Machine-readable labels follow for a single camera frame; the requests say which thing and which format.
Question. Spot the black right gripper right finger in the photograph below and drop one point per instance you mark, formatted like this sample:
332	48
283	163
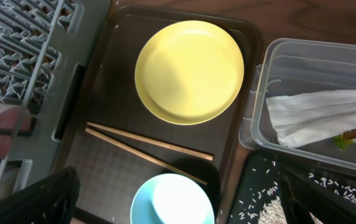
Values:
303	199

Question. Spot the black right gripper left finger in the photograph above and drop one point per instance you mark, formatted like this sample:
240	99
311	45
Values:
50	200

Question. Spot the rice leftovers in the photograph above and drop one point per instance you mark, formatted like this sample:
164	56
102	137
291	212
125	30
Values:
257	200

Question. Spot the white napkin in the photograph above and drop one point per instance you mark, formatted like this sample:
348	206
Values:
311	117

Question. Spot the wooden chopstick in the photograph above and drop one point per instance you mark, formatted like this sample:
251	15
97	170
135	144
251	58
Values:
143	155
166	145

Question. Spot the light blue bowl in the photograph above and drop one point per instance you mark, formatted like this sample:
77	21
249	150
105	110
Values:
171	198

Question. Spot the yellow plate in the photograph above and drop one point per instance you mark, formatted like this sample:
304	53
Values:
189	72

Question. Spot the black waste tray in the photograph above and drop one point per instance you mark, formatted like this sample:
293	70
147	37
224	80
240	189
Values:
300	166

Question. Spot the brown serving tray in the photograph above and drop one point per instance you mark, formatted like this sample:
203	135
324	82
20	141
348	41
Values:
111	176

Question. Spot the clear plastic bin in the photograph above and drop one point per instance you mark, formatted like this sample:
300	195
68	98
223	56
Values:
292	67

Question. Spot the grey dish rack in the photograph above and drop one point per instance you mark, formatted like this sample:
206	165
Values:
43	45

